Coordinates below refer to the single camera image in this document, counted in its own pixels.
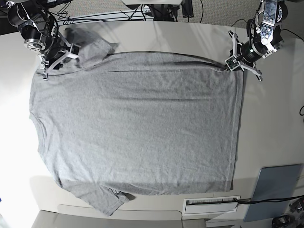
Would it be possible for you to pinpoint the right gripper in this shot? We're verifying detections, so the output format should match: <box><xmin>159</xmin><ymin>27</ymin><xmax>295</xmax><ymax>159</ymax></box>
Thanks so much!
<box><xmin>38</xmin><ymin>35</ymin><xmax>80</xmax><ymax>80</ymax></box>

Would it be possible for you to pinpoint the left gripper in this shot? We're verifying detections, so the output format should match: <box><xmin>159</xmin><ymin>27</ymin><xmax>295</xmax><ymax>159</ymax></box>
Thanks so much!
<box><xmin>225</xmin><ymin>30</ymin><xmax>264</xmax><ymax>82</ymax></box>

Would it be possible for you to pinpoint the grey T-shirt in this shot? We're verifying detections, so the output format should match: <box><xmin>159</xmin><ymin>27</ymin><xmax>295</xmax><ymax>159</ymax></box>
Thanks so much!
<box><xmin>29</xmin><ymin>30</ymin><xmax>244</xmax><ymax>216</ymax></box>

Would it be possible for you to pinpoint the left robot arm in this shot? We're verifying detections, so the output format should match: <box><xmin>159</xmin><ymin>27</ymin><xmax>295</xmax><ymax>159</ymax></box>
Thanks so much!
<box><xmin>225</xmin><ymin>0</ymin><xmax>288</xmax><ymax>82</ymax></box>

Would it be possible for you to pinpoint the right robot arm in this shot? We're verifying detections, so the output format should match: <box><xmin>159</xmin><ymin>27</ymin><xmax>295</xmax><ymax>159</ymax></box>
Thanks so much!
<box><xmin>0</xmin><ymin>0</ymin><xmax>80</xmax><ymax>81</ymax></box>

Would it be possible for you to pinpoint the blue-grey board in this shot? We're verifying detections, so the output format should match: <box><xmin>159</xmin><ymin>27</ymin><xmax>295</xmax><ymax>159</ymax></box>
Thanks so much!
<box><xmin>243</xmin><ymin>164</ymin><xmax>303</xmax><ymax>222</ymax></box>

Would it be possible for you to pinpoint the black cable on table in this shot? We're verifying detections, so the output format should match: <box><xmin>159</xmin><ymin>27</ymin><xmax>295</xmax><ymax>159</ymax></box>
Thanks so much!
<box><xmin>234</xmin><ymin>196</ymin><xmax>304</xmax><ymax>205</ymax></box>

